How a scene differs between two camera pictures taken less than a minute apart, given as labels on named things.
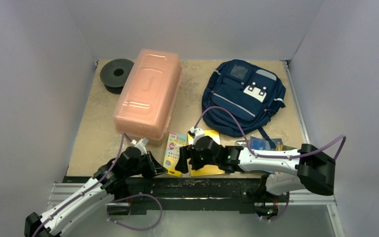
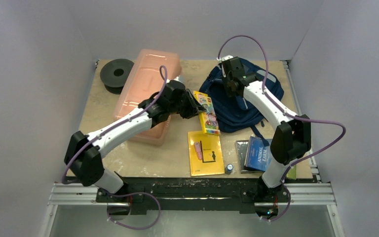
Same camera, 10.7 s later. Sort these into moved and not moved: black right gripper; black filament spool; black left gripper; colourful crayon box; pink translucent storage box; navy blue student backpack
Moved: colourful crayon box; black left gripper; black right gripper
Not moved: navy blue student backpack; black filament spool; pink translucent storage box
